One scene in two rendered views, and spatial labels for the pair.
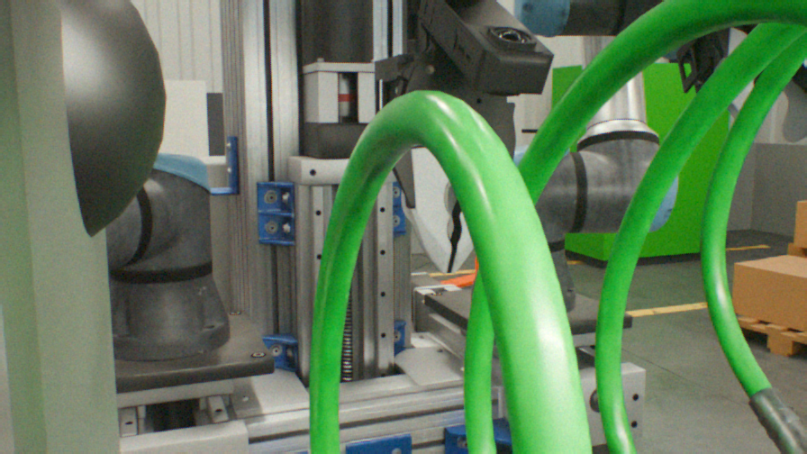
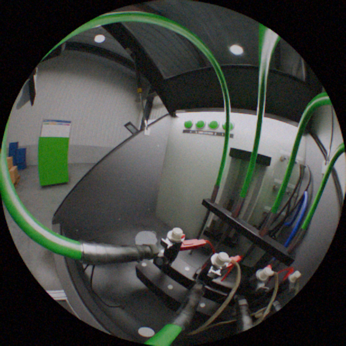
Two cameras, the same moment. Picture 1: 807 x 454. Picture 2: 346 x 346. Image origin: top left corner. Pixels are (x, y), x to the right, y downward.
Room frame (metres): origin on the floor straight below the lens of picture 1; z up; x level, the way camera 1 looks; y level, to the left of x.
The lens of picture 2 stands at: (0.35, -0.14, 1.23)
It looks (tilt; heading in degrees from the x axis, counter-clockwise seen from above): 11 degrees down; 235
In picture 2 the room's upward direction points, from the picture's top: 11 degrees clockwise
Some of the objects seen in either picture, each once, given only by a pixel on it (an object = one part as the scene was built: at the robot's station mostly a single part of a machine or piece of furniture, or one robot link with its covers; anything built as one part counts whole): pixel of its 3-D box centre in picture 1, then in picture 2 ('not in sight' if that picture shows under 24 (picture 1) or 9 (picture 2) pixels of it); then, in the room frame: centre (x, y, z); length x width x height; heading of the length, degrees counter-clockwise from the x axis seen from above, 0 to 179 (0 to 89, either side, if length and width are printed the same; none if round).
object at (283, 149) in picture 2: not in sight; (286, 190); (-0.06, -0.09, 1.21); 0.13 x 0.03 x 0.31; 108
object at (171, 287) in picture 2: not in sight; (197, 300); (0.22, -0.12, 0.91); 0.34 x 0.10 x 0.15; 108
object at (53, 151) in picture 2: not in sight; (53, 159); (2.30, -3.30, 0.65); 0.95 x 0.86 x 1.30; 29
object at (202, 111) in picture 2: not in sight; (233, 112); (0.01, -0.31, 1.43); 0.54 x 0.03 x 0.02; 108
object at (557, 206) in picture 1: (530, 189); not in sight; (1.03, -0.17, 1.20); 0.13 x 0.12 x 0.14; 91
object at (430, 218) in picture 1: (419, 206); not in sight; (0.52, 0.00, 1.25); 0.06 x 0.03 x 0.09; 18
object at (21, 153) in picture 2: not in sight; (17, 155); (5.66, -4.24, 0.61); 1.26 x 0.48 x 1.22; 21
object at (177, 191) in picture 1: (154, 205); not in sight; (0.85, 0.31, 1.20); 0.13 x 0.12 x 0.14; 150
